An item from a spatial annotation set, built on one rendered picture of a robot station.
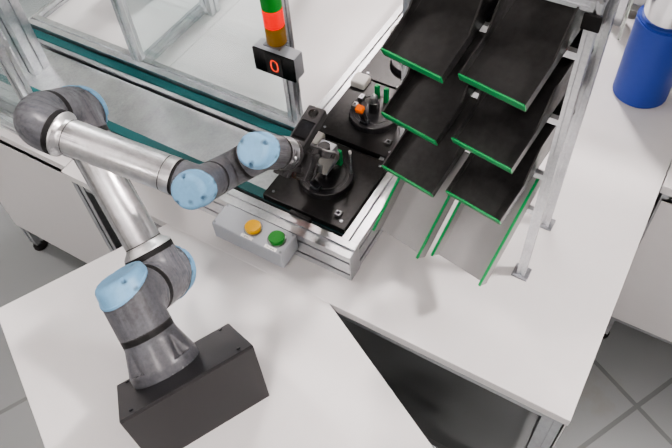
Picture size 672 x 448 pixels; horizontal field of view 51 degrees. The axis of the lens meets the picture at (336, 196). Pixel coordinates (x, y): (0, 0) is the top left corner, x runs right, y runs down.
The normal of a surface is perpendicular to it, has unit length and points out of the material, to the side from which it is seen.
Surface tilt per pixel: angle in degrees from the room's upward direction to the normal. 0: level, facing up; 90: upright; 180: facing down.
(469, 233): 45
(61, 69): 0
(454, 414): 0
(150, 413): 90
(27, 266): 0
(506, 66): 25
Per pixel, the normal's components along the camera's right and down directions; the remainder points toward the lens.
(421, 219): -0.50, 0.00
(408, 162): -0.32, -0.30
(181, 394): 0.53, 0.65
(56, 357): -0.06, -0.62
